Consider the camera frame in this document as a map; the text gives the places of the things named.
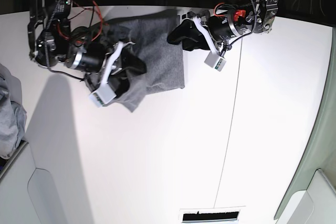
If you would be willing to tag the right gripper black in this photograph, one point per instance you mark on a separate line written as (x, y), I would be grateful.
(115, 65)

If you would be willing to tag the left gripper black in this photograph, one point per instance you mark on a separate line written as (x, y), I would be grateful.
(218, 31)

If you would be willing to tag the grey t-shirt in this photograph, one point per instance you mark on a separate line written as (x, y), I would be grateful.
(164, 62)

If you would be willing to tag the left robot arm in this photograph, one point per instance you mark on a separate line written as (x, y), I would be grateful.
(267, 13)

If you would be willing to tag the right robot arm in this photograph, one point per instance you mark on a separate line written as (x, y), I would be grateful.
(50, 35)

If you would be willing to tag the grey clothes pile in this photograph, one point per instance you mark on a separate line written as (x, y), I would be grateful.
(13, 114)

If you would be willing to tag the white bin left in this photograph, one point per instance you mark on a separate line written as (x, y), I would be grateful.
(28, 193)

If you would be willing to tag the white bin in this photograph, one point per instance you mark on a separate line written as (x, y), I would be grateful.
(314, 205)
(28, 193)

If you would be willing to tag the white bin right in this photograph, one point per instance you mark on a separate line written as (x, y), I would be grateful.
(314, 205)

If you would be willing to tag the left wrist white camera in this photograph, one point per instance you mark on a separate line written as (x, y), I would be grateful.
(215, 61)

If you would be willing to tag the wrist white camera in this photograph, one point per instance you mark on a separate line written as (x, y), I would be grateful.
(103, 95)
(215, 61)

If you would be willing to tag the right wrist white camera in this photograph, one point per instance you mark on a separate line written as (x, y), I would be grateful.
(103, 95)

